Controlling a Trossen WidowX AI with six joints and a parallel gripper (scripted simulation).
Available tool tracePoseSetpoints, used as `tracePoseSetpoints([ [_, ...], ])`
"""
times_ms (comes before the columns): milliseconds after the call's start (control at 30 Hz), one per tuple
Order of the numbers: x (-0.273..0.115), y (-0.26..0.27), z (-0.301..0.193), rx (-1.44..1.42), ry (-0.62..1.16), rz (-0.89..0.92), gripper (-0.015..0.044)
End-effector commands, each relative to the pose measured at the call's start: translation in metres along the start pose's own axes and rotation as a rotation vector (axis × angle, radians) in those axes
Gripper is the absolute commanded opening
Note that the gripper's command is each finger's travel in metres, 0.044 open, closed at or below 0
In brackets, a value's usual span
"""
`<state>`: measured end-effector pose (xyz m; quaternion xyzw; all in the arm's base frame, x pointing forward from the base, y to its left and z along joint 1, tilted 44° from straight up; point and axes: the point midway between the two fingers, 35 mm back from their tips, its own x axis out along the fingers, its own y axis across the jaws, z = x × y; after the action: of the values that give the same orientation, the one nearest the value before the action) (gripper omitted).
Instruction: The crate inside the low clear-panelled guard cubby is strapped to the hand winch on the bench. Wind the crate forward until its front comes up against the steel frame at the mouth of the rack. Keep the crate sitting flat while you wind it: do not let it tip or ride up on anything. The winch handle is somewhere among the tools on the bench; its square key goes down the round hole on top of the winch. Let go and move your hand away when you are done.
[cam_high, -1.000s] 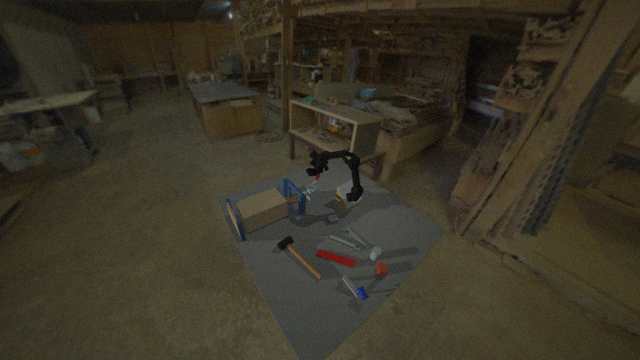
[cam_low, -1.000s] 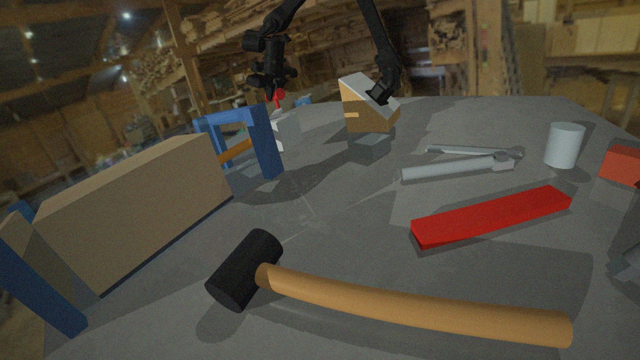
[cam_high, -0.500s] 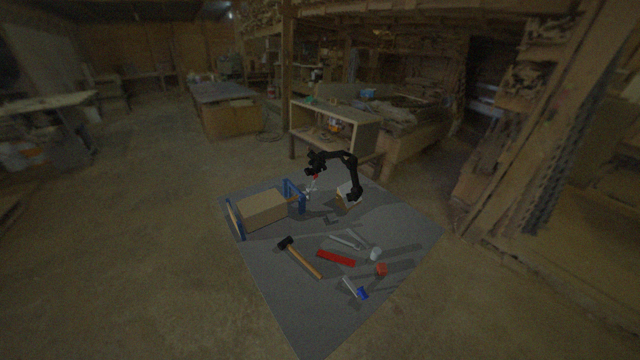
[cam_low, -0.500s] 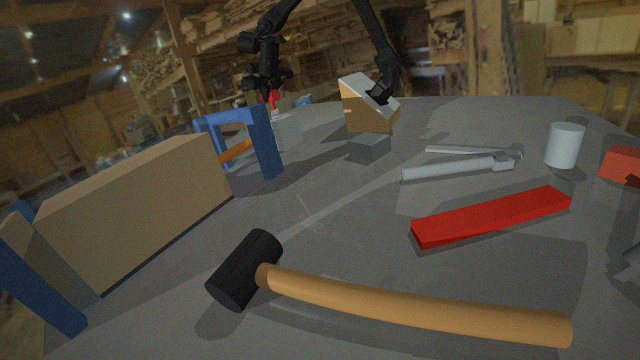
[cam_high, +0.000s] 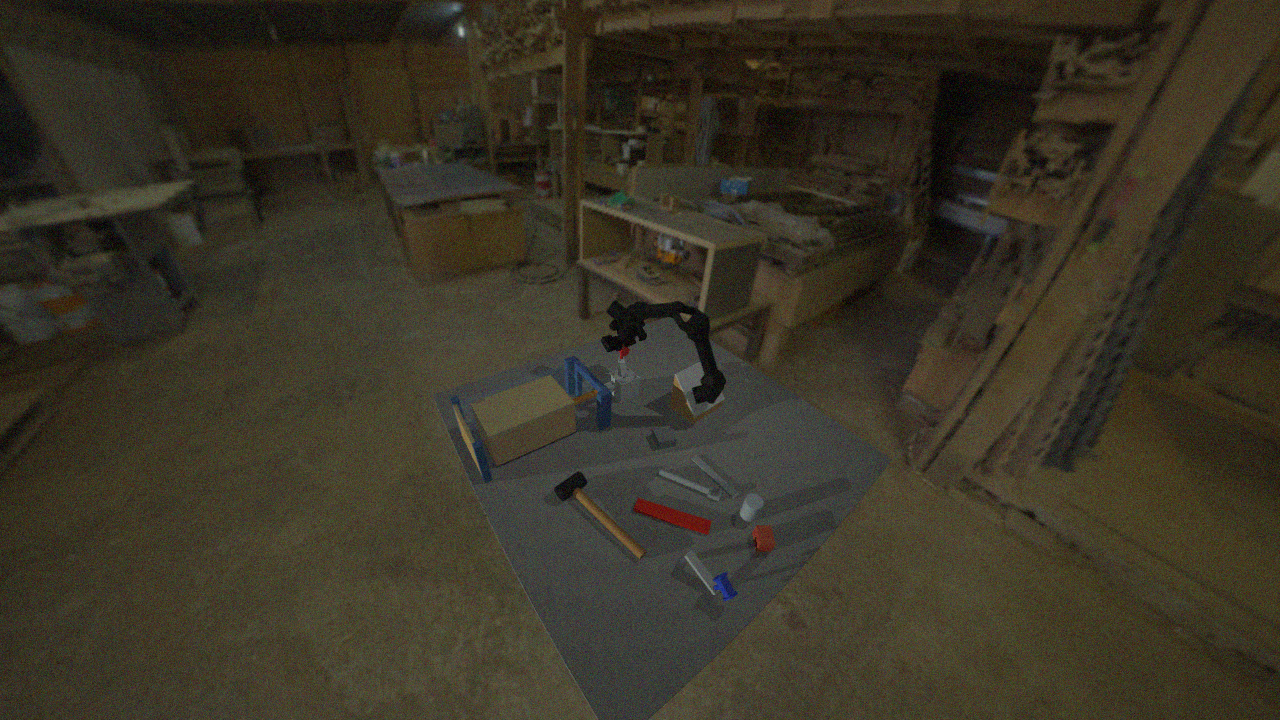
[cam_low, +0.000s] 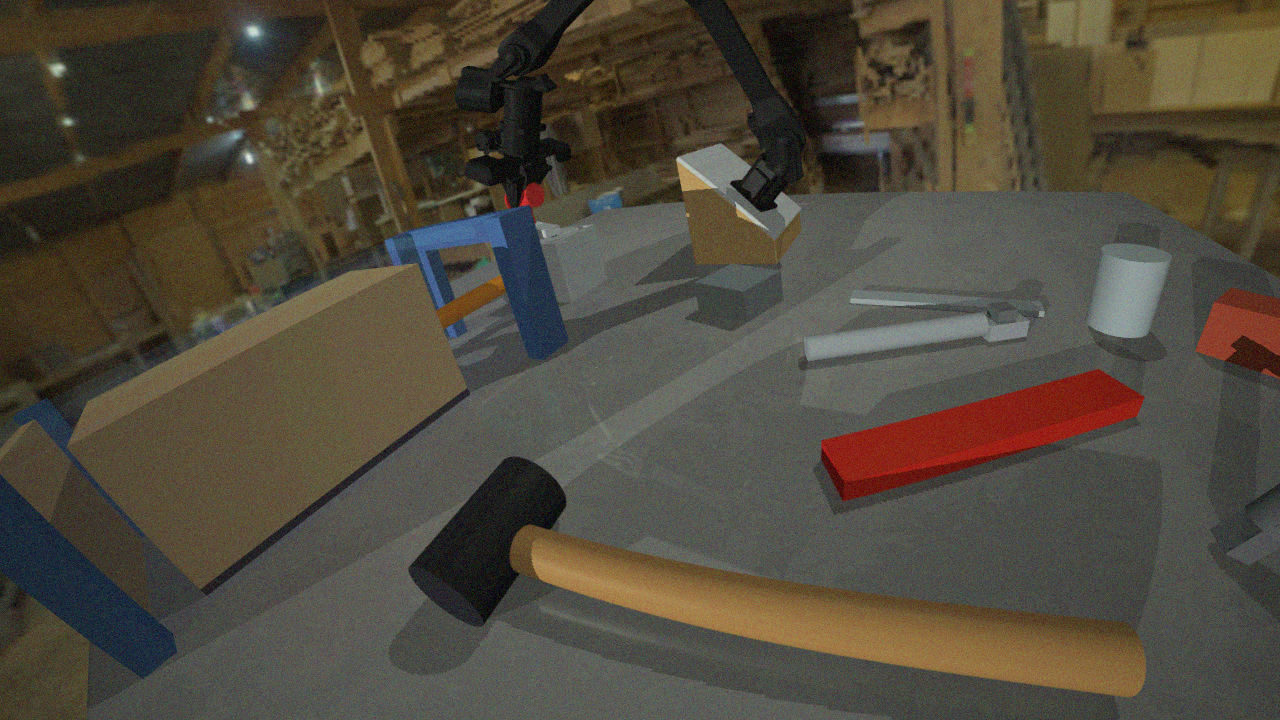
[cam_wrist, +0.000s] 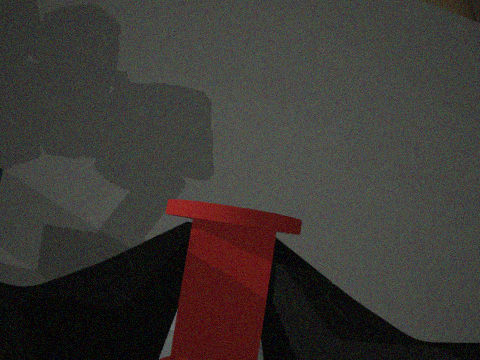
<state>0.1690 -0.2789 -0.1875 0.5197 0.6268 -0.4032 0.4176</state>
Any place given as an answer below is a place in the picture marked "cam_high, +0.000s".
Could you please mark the mallet with black head and wooden handle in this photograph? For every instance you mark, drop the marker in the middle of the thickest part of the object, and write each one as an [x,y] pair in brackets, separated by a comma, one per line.
[572,486]

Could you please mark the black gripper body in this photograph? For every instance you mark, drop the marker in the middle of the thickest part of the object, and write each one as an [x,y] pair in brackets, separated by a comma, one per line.
[623,337]

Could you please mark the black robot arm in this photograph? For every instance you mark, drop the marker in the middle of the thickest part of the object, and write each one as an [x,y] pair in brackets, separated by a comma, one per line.
[697,329]

